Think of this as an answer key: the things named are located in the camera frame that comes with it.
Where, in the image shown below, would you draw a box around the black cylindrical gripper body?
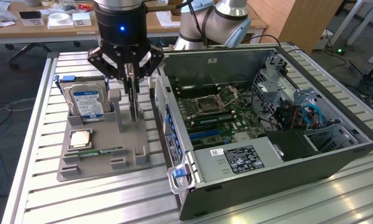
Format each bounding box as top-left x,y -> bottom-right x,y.
96,6 -> 152,65

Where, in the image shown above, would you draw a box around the green graphics card black cooler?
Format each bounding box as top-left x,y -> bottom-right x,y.
122,62 -> 144,123

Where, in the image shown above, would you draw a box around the white labelled box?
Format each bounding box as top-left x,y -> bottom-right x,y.
72,13 -> 93,28

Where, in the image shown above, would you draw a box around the red small parts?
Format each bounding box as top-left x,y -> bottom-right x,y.
76,2 -> 93,12

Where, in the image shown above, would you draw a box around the wooden office desk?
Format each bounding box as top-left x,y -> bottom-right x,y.
97,0 -> 270,47
0,0 -> 109,51

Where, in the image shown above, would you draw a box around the dark small bag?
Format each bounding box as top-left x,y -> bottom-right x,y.
57,0 -> 77,12

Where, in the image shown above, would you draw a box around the white flat box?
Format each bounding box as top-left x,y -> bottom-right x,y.
46,18 -> 74,30

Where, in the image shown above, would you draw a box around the white paper stack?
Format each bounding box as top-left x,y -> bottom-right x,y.
154,10 -> 181,29

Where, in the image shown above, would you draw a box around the white tape roll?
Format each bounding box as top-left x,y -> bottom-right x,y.
48,13 -> 69,23

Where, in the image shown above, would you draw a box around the brown cardboard box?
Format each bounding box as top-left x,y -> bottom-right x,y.
166,0 -> 186,16

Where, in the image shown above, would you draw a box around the black chair base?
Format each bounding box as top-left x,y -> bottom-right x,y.
5,42 -> 53,70

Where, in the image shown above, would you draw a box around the CPU socket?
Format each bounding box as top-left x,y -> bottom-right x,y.
194,95 -> 226,115

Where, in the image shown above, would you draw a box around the silver socket cover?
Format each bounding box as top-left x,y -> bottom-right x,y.
216,85 -> 241,105

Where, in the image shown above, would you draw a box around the RAM module with label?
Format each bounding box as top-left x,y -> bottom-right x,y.
193,115 -> 236,126

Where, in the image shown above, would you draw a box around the grey plastic parts rack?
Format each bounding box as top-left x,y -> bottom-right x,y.
56,89 -> 153,182

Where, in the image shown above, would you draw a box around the long black expansion slot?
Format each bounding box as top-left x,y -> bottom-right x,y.
188,127 -> 220,136

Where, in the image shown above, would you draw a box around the silver CPU chip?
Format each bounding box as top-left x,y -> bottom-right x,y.
68,130 -> 93,149

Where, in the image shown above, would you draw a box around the blue expansion slot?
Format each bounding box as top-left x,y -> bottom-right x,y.
188,130 -> 221,141

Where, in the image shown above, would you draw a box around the clear plastic bags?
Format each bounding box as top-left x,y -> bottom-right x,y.
0,0 -> 18,22

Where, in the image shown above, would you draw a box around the green RAM stick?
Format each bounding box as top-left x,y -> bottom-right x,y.
64,146 -> 125,157

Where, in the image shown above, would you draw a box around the perforated metal disk bay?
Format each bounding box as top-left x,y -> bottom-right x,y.
250,67 -> 298,117

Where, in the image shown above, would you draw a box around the green motherboard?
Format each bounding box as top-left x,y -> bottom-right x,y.
170,77 -> 268,151

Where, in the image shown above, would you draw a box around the silver chipset heatsink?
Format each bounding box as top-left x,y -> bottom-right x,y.
234,132 -> 253,142

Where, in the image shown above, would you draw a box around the grey power supply unit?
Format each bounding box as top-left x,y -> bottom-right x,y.
192,136 -> 284,184

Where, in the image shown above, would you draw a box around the blue case release latch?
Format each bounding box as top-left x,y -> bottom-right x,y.
172,169 -> 186,181

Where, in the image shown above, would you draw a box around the white box red button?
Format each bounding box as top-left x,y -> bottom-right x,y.
316,29 -> 334,51

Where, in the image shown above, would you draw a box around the black plastic shroud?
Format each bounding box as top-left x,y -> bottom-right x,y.
265,129 -> 324,163

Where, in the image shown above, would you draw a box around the dark grey open PC case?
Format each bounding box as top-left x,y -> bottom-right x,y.
148,45 -> 373,221

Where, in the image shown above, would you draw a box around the slanted metal disk bay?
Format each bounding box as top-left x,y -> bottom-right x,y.
304,123 -> 360,154

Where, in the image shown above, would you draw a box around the hard disk with blue bracket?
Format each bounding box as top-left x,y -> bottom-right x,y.
53,74 -> 113,122

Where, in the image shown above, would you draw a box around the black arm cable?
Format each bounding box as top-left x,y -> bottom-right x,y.
173,0 -> 214,46

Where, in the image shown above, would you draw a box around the black power cable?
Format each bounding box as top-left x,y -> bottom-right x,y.
252,34 -> 302,53

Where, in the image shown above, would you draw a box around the black wire bundle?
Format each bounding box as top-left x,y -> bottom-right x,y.
256,106 -> 296,131

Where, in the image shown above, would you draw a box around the blue floor cable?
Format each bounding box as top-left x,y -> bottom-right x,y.
0,112 -> 13,201

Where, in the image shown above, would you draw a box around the blue data wire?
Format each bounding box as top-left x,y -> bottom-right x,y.
298,103 -> 328,130

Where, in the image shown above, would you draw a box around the white table frame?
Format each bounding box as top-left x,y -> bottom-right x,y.
325,0 -> 373,63

